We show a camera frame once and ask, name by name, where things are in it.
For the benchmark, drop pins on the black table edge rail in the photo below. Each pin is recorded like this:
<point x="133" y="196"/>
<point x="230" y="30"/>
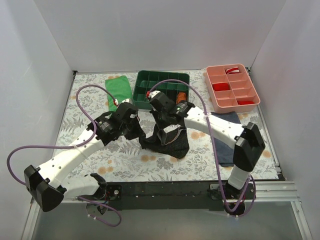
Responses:
<point x="161" y="195"/>

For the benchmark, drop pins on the red rolled cloth right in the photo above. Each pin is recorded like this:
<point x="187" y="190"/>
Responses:
<point x="245" y="102"/>

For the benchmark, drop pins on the pink compartment bin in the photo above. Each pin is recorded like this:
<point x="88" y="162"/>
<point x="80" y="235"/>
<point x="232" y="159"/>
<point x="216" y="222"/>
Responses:
<point x="241" y="89"/>

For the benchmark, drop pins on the red rolled cloth left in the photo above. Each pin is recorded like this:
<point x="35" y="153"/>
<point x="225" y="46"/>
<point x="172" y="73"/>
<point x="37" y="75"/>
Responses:
<point x="222" y="86"/>

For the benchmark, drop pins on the grey-blue folded cloth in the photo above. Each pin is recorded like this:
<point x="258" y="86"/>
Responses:
<point x="224" y="152"/>

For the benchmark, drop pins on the red white striped roll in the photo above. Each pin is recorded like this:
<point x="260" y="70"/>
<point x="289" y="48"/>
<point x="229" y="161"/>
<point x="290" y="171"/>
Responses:
<point x="232" y="70"/>

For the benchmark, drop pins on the green folded cloth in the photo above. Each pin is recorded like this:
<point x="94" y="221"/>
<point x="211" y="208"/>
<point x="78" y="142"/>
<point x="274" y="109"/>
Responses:
<point x="120" y="88"/>

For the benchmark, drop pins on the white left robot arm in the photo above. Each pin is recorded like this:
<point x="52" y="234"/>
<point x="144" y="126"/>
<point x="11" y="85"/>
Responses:
<point x="48" y="183"/>

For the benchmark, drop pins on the floral patterned table mat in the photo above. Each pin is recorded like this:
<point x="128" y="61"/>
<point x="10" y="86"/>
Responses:
<point x="126" y="161"/>

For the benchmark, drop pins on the red rolled cloth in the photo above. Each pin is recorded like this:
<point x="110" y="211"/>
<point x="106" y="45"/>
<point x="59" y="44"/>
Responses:
<point x="245" y="102"/>
<point x="222" y="86"/>

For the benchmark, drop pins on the orange rolled cloth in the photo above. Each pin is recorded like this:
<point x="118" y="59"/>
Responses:
<point x="181" y="96"/>

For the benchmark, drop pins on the black pinstriped underwear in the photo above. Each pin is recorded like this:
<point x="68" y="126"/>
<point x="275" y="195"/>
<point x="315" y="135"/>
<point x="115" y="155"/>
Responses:
<point x="173" y="143"/>

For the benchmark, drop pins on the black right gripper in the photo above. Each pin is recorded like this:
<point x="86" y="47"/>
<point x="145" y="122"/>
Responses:
<point x="161" y="120"/>

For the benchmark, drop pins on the black rolled cloth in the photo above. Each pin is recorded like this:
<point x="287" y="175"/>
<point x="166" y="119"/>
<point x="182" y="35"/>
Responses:
<point x="172" y="94"/>

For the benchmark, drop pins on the green compartment bin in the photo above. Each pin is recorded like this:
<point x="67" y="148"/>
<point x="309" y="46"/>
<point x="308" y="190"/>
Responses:
<point x="146" y="79"/>

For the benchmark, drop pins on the aluminium frame rail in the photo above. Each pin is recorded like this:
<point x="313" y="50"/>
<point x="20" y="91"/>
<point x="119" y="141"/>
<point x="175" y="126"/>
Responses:
<point x="276" y="191"/>

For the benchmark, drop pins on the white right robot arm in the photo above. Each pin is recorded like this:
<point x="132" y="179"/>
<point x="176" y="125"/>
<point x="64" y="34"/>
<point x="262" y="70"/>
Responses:
<point x="246" y="141"/>

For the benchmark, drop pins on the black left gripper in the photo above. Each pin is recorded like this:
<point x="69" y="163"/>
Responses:
<point x="132" y="128"/>

